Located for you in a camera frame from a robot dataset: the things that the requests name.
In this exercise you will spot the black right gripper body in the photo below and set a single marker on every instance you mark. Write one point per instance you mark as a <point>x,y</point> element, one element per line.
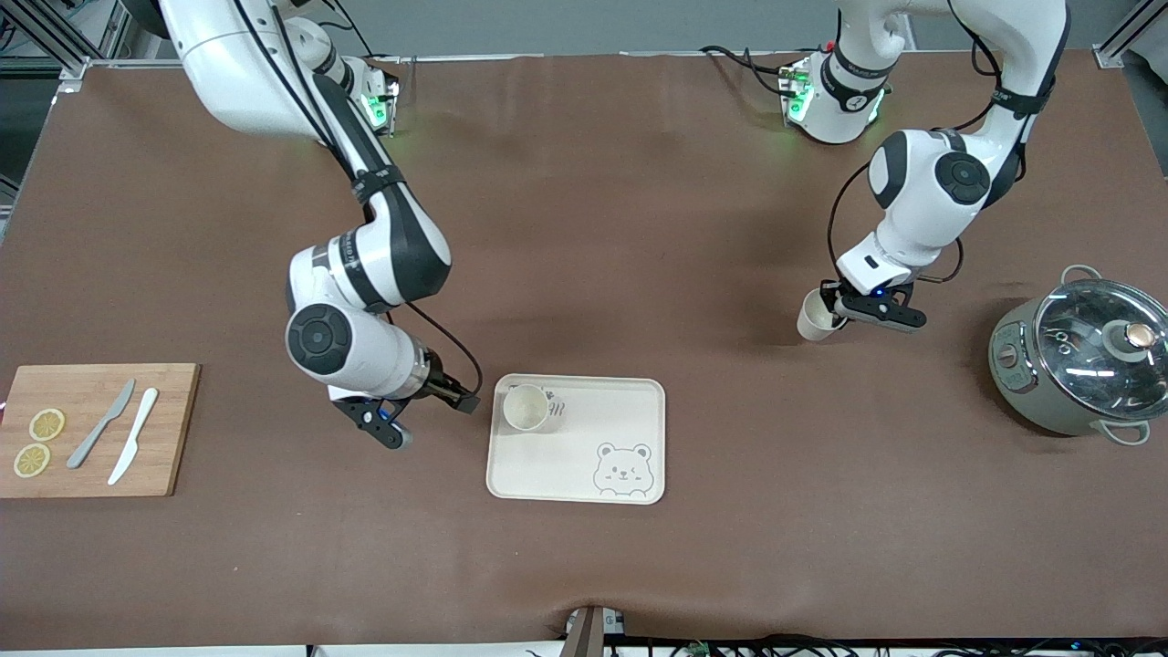
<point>444,389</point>

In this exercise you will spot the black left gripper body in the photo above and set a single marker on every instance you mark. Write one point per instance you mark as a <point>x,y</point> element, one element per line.
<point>831,297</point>

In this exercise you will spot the white IKEA cup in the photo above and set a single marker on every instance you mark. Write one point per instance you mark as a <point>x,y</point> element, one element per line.
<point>812,324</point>
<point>526,408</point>

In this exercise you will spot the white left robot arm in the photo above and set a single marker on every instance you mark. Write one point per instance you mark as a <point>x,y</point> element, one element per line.
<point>940,182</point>

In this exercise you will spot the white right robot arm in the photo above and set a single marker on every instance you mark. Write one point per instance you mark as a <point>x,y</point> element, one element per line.
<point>365,265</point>

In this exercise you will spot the cream bear print tray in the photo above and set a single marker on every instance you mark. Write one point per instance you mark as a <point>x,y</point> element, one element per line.
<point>584,447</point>

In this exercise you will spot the brown table cover mat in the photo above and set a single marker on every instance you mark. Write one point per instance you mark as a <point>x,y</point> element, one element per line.
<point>584,228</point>

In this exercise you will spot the grey-green electric pot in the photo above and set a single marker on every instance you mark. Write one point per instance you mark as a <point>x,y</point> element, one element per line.
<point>1031,401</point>

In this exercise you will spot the glass pot lid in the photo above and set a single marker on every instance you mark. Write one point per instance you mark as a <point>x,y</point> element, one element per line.
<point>1095,356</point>

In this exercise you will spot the bamboo cutting board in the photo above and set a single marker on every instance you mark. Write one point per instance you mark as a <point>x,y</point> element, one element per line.
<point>173,438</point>

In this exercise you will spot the white plastic knife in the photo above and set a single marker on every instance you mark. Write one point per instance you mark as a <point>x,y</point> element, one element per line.
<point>135,429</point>

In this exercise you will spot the grey plastic knife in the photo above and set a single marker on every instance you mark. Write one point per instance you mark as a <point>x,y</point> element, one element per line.
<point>87,444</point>

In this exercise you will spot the yellow lemon slice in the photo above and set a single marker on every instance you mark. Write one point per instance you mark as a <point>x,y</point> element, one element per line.
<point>46,424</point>
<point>32,460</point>

